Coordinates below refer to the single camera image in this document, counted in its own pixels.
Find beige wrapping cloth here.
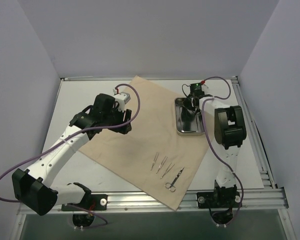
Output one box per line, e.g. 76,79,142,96
80,77,219,210

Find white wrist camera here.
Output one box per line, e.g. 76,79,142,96
113,88,131,104
201,84,210,92

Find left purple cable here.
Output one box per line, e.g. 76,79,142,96
0,83,141,227

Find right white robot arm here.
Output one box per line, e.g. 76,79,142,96
187,81,247,207

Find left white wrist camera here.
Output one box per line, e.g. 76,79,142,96
113,88,131,104

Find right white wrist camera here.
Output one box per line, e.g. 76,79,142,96
201,84,210,92

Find aluminium back rail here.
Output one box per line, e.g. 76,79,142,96
60,76,238,81

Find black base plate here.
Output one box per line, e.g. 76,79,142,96
61,193,108,212
196,191,242,209

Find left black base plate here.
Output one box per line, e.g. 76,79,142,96
61,193,108,212

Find steel instrument tray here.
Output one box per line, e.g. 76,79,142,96
174,97,205,136

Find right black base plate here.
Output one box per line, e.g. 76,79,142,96
196,191,242,209

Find aluminium front rail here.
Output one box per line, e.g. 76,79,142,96
17,187,290,213

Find steel surgical scissors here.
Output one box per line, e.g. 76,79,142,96
165,167,185,193

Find steel tweezers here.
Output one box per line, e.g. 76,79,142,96
150,152,160,171
160,162,175,179
156,156,168,174

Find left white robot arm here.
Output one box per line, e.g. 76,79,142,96
12,92,132,216

